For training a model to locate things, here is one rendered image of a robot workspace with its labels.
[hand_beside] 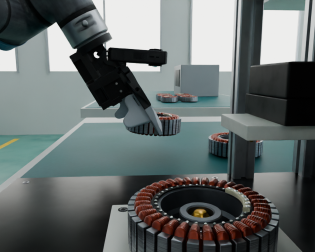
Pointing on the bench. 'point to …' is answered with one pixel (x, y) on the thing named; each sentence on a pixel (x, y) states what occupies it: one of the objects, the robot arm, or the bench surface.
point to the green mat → (150, 153)
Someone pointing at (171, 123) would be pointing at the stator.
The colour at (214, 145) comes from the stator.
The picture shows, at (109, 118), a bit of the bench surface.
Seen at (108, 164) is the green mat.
